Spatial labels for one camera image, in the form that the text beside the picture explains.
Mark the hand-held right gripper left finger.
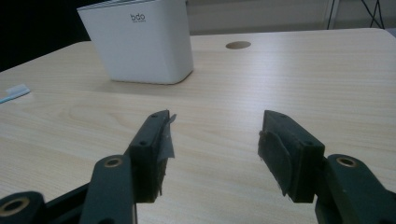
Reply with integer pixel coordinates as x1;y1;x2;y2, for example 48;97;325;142
128;109;177;204

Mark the white plastic bin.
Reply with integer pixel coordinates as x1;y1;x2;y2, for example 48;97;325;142
77;0;194;86

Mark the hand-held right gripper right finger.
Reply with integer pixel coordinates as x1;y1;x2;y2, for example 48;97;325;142
257;109;326;203

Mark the bundle of black cables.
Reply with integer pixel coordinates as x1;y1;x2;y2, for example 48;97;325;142
326;0;386;31

